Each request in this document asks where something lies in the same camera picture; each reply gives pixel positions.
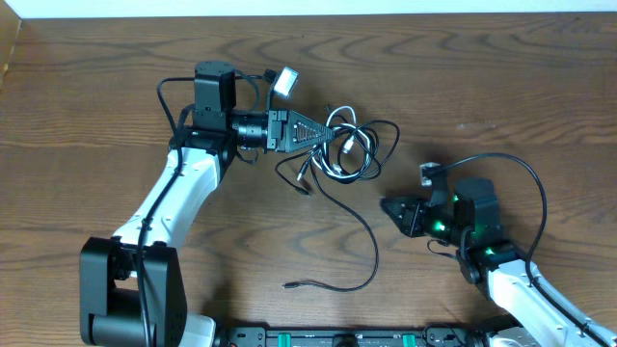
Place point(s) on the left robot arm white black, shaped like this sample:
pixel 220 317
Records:
pixel 131 287

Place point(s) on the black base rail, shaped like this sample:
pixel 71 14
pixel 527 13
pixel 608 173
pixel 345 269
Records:
pixel 438 336

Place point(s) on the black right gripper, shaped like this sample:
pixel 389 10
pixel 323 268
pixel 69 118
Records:
pixel 416 219

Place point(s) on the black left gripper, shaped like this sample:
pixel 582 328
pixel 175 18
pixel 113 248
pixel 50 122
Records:
pixel 278 130

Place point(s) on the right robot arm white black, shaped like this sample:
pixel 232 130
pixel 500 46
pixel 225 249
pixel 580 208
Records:
pixel 538 314

